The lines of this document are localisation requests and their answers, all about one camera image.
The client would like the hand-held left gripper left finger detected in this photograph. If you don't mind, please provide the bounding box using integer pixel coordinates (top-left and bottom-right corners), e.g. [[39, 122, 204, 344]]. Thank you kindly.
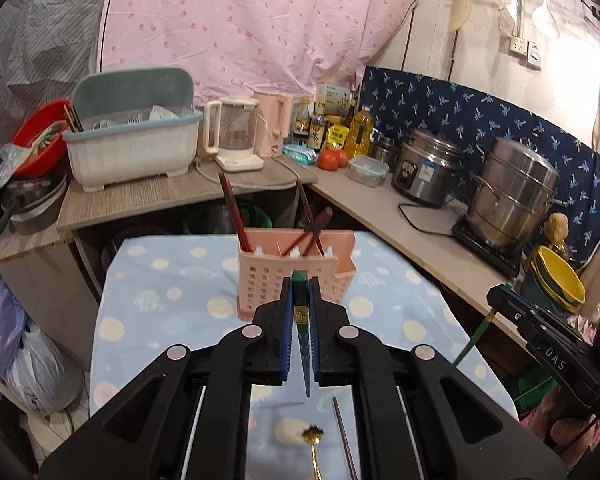
[[40, 275, 296, 480]]

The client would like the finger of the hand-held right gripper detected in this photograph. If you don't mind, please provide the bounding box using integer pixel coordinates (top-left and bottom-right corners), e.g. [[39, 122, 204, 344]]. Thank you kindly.
[[512, 310, 540, 357], [486, 284, 548, 332]]

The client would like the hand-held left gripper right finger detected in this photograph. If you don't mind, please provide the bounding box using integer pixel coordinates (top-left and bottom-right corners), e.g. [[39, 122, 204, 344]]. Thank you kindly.
[[307, 277, 566, 480]]

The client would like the green chopstick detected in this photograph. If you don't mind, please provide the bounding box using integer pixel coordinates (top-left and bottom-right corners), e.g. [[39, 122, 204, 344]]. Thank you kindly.
[[292, 270, 313, 398], [452, 307, 496, 366]]

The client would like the pink perforated utensil holder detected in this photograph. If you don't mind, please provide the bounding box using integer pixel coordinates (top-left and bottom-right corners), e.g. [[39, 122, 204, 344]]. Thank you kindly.
[[237, 228, 357, 320]]

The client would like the red chopstick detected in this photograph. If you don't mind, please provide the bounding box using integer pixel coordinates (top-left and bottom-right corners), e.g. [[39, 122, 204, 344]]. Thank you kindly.
[[278, 207, 333, 256], [218, 172, 253, 253]]

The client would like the person's right hand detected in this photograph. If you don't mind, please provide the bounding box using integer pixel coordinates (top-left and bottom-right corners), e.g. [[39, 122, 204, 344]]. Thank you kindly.
[[547, 410, 600, 468]]

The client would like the stack of yellow bowls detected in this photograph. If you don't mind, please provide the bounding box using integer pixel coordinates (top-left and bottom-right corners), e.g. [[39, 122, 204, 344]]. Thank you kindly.
[[522, 260, 578, 318]]

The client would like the black induction cooker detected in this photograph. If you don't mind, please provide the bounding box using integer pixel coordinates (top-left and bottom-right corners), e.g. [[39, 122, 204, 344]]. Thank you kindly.
[[451, 217, 526, 278]]

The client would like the yellow bowl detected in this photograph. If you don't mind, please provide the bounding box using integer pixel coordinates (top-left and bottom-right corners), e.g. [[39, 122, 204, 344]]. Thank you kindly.
[[535, 246, 586, 308]]

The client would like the gold flower spoon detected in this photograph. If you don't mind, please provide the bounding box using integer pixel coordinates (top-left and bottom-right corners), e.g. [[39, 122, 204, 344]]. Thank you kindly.
[[300, 424, 326, 480]]

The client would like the tan ginger root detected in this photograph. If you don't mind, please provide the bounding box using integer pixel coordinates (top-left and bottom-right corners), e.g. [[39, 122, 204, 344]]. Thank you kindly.
[[547, 212, 571, 261]]

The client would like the purple chopstick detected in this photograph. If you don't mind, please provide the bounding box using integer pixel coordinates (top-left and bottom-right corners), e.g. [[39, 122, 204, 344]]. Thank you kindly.
[[332, 396, 359, 480]]

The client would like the steel steamer pot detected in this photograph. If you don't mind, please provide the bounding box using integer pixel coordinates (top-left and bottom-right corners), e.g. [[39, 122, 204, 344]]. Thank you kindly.
[[466, 136, 570, 256]]

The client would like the blue printed tablecloth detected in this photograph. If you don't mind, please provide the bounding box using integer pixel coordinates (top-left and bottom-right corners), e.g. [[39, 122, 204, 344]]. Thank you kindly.
[[89, 232, 521, 480]]

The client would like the steel rice cooker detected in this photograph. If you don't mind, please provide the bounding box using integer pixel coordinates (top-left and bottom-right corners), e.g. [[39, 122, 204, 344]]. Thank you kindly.
[[391, 129, 463, 208]]

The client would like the glass food container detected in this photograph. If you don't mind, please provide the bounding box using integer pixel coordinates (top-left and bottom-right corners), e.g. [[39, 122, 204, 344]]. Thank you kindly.
[[347, 155, 390, 187]]

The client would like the blue wet wipes pack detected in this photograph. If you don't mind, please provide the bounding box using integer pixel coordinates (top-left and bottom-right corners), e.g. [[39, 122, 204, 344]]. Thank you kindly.
[[281, 143, 321, 166]]

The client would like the small steel jar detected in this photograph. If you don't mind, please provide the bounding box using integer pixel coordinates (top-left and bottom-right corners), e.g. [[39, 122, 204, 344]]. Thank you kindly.
[[369, 135, 401, 166]]

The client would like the blue floral cloth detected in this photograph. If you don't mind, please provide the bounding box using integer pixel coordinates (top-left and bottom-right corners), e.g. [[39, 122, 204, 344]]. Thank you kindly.
[[358, 66, 600, 266]]

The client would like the dark sauce bottle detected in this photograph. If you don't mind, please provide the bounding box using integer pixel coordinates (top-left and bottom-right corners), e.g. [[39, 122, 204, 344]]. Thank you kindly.
[[307, 112, 328, 153], [294, 98, 313, 148]]

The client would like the cream glass blender jug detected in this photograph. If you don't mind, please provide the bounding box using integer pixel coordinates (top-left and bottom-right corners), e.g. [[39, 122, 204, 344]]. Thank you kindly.
[[203, 96, 264, 172]]

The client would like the cooking oil bottle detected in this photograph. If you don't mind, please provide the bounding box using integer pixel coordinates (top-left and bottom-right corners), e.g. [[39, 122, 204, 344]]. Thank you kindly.
[[343, 107, 373, 158]]

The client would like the pink electric kettle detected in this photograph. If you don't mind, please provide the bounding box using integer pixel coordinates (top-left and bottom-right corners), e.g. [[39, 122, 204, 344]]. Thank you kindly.
[[252, 89, 295, 157]]

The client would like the white dish rack teal lid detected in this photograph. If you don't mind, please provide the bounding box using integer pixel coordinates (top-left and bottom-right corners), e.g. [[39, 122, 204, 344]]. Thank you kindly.
[[62, 67, 204, 192]]

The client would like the white plastic bag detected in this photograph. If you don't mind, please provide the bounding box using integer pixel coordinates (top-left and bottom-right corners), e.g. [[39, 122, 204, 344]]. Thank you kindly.
[[5, 322, 83, 416]]

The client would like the white green carton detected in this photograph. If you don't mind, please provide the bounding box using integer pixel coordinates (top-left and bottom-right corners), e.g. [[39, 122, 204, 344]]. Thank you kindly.
[[315, 82, 353, 118]]

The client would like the wood-grain small cabinet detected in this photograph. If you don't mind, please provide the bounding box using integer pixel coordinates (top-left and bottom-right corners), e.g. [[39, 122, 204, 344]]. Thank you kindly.
[[0, 232, 103, 376]]

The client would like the white hanging strainer ladle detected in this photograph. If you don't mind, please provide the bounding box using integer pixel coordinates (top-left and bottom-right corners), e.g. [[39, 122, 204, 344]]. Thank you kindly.
[[531, 0, 561, 40]]

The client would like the white hanging cloth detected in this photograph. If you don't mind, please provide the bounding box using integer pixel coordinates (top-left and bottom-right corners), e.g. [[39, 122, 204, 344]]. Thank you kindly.
[[497, 0, 521, 36]]

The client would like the black frying pan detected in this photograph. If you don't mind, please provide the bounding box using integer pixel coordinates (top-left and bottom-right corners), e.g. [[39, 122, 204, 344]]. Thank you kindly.
[[0, 175, 68, 241]]

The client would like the cream hanging loofah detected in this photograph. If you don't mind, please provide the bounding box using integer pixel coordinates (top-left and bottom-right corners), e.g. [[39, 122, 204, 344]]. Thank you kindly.
[[448, 0, 474, 33]]

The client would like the bundle of brown chopsticks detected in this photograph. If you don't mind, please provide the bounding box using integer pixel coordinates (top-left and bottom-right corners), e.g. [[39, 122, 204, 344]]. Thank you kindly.
[[62, 105, 84, 133]]

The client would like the pink dotted curtain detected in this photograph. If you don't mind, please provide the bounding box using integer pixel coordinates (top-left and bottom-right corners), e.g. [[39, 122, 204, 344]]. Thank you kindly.
[[96, 0, 420, 106]]

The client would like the red plastic basin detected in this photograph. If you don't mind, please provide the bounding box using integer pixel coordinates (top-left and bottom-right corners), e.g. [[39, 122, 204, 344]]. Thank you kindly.
[[11, 100, 73, 178]]

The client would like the clear plastic bag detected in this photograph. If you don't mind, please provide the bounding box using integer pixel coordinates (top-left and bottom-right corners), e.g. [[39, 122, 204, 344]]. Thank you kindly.
[[0, 142, 33, 186]]

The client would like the grey striped cloth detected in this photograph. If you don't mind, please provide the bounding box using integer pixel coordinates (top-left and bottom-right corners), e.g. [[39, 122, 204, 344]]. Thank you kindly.
[[0, 0, 123, 191]]

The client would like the black power cable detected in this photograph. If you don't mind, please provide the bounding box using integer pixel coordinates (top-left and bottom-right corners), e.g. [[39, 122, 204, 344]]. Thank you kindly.
[[397, 202, 468, 236]]

